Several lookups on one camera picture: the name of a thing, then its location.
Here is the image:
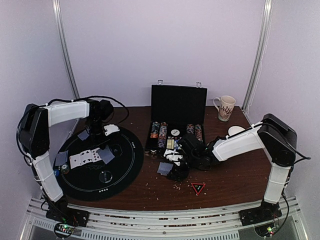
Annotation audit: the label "round black poker mat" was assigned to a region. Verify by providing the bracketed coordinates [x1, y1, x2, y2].
[53, 127, 144, 202]

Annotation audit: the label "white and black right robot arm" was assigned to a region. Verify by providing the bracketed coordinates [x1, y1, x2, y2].
[162, 113, 309, 226]

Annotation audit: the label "white and orange bowl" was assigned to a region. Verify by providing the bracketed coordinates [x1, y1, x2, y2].
[228, 125, 245, 137]

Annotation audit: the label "right outer poker chip row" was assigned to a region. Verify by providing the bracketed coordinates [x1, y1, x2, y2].
[194, 124, 203, 142]

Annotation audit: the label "red and black triangle card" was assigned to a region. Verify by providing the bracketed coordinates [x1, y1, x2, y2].
[191, 182, 206, 196]

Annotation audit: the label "grey card deck box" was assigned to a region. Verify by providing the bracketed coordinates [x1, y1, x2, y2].
[157, 162, 173, 176]

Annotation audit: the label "clear black round button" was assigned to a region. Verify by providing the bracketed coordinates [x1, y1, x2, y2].
[98, 170, 113, 184]

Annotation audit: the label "left inner poker chip row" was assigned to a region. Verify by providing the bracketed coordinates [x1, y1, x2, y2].
[157, 122, 168, 148]

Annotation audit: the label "face-up ace playing card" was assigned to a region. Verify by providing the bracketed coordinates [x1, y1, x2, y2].
[69, 153, 82, 169]

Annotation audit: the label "right green circuit board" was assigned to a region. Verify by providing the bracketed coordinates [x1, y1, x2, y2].
[259, 224, 278, 238]

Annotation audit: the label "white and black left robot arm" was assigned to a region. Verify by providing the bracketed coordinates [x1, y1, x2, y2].
[15, 95, 123, 227]

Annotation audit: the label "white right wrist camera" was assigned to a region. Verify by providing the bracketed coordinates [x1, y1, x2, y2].
[163, 149, 184, 166]

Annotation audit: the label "aluminium front rail base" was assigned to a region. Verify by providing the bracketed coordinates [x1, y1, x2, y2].
[21, 196, 307, 240]

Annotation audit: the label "face-up red pips card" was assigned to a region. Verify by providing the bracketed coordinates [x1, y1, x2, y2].
[91, 147, 102, 163]

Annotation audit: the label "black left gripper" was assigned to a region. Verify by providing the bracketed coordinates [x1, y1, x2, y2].
[87, 117, 111, 150]

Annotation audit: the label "blue checkered playing card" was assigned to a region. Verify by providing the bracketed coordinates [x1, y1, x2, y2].
[77, 129, 90, 141]
[55, 151, 68, 166]

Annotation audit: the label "left aluminium frame post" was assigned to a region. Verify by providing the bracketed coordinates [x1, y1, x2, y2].
[51, 0, 81, 100]

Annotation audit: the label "aluminium frame post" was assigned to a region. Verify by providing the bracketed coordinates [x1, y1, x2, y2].
[242, 0, 273, 114]
[51, 0, 81, 100]

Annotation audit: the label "green circuit board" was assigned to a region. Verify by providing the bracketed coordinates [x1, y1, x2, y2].
[259, 224, 278, 238]
[53, 222, 76, 239]

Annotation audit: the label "black poker chip case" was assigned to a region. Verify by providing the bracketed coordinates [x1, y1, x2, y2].
[144, 84, 208, 156]

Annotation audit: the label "cream patterned mug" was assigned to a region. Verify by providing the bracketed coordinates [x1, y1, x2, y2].
[212, 95, 236, 122]

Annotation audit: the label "white dealer button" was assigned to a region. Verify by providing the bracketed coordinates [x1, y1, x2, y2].
[170, 129, 180, 137]

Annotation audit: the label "left outer poker chip row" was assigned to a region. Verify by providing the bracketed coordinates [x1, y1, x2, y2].
[150, 121, 160, 139]

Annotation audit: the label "cream card deck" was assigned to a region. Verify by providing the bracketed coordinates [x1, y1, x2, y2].
[166, 139, 175, 150]

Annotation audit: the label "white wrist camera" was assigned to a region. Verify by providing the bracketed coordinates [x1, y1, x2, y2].
[103, 124, 120, 137]
[163, 149, 184, 166]

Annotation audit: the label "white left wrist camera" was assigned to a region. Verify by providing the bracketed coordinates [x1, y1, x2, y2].
[103, 124, 120, 137]

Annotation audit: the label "face-up clubs playing card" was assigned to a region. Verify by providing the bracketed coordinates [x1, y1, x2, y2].
[80, 149, 93, 165]

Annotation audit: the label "left green circuit board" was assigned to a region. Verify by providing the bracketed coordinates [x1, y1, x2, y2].
[53, 222, 76, 239]

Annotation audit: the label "right aluminium frame post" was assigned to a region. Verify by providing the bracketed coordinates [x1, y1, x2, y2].
[242, 0, 273, 114]

